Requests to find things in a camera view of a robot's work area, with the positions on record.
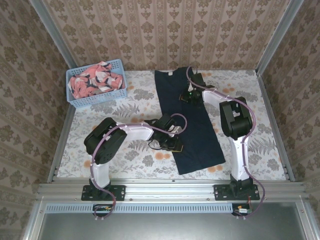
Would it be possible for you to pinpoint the floral printed tablecloth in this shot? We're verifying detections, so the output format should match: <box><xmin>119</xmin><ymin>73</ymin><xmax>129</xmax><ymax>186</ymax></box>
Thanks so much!
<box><xmin>56</xmin><ymin>69</ymin><xmax>288</xmax><ymax>181</ymax></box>

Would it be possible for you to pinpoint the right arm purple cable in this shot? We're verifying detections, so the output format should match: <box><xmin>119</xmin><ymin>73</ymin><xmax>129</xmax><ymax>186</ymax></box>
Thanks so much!
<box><xmin>186</xmin><ymin>66</ymin><xmax>266</xmax><ymax>221</ymax></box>

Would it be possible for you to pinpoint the pink navy white patterned garment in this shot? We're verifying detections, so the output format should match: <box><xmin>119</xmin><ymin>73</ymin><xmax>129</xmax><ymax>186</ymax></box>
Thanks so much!
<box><xmin>68</xmin><ymin>61</ymin><xmax>126</xmax><ymax>100</ymax></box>

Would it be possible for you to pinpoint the aluminium frame post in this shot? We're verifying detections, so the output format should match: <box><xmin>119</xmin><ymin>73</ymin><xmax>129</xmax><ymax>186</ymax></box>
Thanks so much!
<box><xmin>28</xmin><ymin>0</ymin><xmax>81</xmax><ymax>79</ymax></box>
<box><xmin>254</xmin><ymin>0</ymin><xmax>305</xmax><ymax>76</ymax></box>

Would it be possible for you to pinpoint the blue plastic laundry basket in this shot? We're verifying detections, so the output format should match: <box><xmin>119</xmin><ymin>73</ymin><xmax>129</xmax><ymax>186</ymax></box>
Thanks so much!
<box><xmin>65</xmin><ymin>58</ymin><xmax>128</xmax><ymax>109</ymax></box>

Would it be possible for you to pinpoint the long aluminium mounting rail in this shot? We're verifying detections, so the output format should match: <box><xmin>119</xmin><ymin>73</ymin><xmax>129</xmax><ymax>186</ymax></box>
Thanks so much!
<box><xmin>36</xmin><ymin>178</ymin><xmax>307</xmax><ymax>202</ymax></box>

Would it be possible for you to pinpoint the black cable connector box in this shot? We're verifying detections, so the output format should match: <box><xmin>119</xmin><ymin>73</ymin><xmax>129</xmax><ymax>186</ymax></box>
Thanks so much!
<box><xmin>231</xmin><ymin>202</ymin><xmax>254</xmax><ymax>218</ymax></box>
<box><xmin>92</xmin><ymin>203</ymin><xmax>114</xmax><ymax>218</ymax></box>

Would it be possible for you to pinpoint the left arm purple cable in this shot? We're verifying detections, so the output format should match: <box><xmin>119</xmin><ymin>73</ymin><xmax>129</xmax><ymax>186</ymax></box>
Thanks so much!
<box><xmin>91</xmin><ymin>112</ymin><xmax>188</xmax><ymax>221</ymax></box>

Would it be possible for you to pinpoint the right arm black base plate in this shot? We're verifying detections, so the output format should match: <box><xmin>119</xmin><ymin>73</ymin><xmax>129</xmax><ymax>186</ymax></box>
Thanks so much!
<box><xmin>213</xmin><ymin>184</ymin><xmax>261</xmax><ymax>202</ymax></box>

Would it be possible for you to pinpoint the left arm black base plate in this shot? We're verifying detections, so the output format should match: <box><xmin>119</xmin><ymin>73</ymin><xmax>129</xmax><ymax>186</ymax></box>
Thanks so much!
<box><xmin>81</xmin><ymin>184</ymin><xmax>126</xmax><ymax>202</ymax></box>

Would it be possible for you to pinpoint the navy blue t-shirt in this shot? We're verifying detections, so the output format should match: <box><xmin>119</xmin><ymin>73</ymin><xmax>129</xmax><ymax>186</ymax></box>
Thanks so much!
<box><xmin>154</xmin><ymin>68</ymin><xmax>226</xmax><ymax>175</ymax></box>

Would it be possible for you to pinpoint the grey metal panel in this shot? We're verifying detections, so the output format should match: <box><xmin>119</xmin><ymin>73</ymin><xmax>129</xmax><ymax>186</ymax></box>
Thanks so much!
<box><xmin>21</xmin><ymin>201</ymin><xmax>320</xmax><ymax>240</ymax></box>

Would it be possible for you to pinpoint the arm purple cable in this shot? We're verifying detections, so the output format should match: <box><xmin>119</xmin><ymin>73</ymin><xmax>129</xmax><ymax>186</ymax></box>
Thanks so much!
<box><xmin>186</xmin><ymin>66</ymin><xmax>266</xmax><ymax>221</ymax></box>
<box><xmin>91</xmin><ymin>112</ymin><xmax>188</xmax><ymax>221</ymax></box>

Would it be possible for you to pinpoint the slotted pale blue cable duct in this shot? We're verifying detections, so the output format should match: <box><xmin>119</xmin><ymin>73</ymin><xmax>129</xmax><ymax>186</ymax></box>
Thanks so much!
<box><xmin>46</xmin><ymin>202</ymin><xmax>235</xmax><ymax>214</ymax></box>

